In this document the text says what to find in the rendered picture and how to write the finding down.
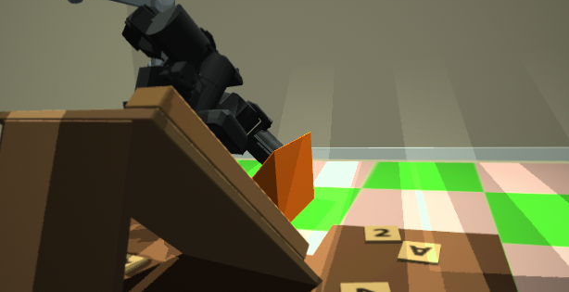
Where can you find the yellow letter tile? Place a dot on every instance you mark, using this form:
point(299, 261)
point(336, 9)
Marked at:
point(419, 252)
point(366, 287)
point(382, 234)

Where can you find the tan tile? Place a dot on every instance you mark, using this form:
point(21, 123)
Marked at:
point(133, 262)

